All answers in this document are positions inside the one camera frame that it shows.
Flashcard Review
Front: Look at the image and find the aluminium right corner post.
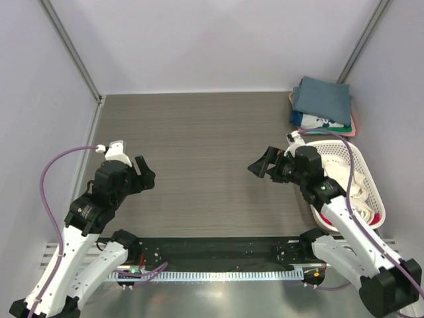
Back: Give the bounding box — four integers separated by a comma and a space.
337, 0, 393, 83

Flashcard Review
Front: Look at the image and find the beige folded t shirt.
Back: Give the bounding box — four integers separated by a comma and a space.
288, 91, 293, 105

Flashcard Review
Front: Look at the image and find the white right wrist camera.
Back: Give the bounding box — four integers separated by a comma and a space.
284, 131, 305, 157

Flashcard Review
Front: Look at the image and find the aluminium left corner post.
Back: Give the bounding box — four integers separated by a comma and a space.
38, 0, 102, 103

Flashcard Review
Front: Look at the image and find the grey-blue t shirt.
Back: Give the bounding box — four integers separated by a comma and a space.
292, 76, 351, 127

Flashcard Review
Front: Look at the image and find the white slotted cable duct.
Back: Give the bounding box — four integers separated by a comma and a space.
105, 268, 304, 283

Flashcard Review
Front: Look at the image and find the cream white t shirt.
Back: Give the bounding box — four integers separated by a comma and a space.
322, 155, 375, 214

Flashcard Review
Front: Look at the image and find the blue printed folded t shirt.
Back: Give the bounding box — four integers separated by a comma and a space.
290, 110, 346, 129

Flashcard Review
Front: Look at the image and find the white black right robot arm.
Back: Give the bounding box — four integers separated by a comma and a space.
248, 146, 423, 317

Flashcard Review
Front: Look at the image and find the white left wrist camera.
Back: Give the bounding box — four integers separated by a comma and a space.
95, 140, 133, 167

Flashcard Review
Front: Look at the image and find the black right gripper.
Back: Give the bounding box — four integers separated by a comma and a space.
248, 146, 307, 186

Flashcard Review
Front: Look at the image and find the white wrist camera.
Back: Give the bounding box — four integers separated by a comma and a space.
95, 140, 133, 167
284, 131, 305, 157

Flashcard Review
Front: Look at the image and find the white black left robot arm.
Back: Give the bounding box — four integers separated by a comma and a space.
9, 155, 156, 317

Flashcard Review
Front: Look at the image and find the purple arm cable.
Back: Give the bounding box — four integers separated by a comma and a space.
26, 145, 168, 318
296, 129, 424, 314

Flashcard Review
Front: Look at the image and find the aluminium corner post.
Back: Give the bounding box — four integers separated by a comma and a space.
337, 0, 393, 83
38, 0, 102, 103

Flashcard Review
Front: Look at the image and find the aluminium front rail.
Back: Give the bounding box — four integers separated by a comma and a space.
39, 237, 403, 270

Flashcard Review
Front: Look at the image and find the white plastic laundry basket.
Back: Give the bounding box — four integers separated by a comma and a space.
308, 140, 386, 230

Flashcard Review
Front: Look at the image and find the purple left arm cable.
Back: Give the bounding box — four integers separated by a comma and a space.
26, 145, 168, 318

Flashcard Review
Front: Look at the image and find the red t shirt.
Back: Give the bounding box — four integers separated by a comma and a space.
314, 211, 380, 229

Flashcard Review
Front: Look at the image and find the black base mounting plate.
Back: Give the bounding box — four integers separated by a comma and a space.
136, 237, 321, 272

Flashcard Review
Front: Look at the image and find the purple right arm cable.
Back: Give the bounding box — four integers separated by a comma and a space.
296, 129, 424, 314

